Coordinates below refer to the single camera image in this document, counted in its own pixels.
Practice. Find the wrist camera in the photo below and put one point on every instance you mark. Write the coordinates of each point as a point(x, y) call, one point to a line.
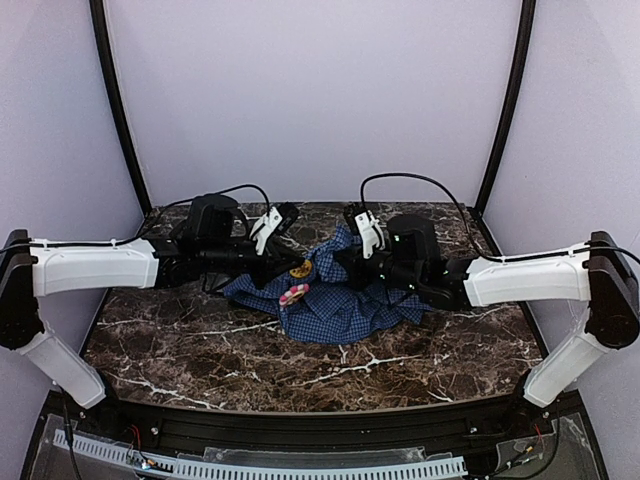
point(363, 223)
point(277, 220)

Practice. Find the white slotted cable duct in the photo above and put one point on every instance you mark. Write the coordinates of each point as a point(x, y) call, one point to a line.
point(216, 463)

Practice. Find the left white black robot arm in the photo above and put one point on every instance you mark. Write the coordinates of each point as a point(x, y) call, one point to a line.
point(201, 245)

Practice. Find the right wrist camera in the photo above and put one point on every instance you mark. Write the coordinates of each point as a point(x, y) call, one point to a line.
point(363, 223)

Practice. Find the left black frame post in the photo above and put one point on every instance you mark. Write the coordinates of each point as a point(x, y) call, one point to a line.
point(112, 88)

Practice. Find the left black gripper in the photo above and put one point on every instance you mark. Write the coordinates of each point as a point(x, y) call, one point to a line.
point(273, 255)

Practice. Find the black aluminium front rail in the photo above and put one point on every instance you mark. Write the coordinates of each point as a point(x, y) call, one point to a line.
point(463, 426)

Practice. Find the right black frame post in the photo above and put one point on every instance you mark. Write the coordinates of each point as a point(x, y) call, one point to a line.
point(512, 91)

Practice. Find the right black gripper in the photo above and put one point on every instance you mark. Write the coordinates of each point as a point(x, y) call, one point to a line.
point(360, 261)

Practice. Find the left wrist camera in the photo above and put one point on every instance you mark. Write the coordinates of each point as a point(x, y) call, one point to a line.
point(277, 220)

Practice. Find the blue checkered shirt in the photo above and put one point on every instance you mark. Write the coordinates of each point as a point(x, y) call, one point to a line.
point(331, 312)

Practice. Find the gold round brooch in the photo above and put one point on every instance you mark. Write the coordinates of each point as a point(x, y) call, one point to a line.
point(305, 270)

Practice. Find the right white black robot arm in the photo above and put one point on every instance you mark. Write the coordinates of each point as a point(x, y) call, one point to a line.
point(404, 254)

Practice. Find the pink flower brooch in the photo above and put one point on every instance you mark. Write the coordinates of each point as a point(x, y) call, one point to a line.
point(293, 295)

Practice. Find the black frame post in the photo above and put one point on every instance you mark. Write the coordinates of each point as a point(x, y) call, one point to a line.
point(512, 91)
point(112, 88)

